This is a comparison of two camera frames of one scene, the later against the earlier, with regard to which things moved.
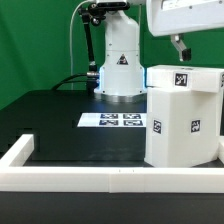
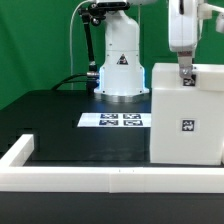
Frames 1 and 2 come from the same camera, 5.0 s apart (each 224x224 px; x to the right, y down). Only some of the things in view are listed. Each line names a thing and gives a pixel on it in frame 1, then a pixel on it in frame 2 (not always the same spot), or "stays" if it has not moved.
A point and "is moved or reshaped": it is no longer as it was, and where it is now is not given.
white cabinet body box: (182, 127) is moved or reshaped
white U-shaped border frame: (14, 177) stays
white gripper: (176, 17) -> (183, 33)
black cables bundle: (92, 80) stays
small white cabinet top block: (196, 77) stays
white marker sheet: (112, 120) stays
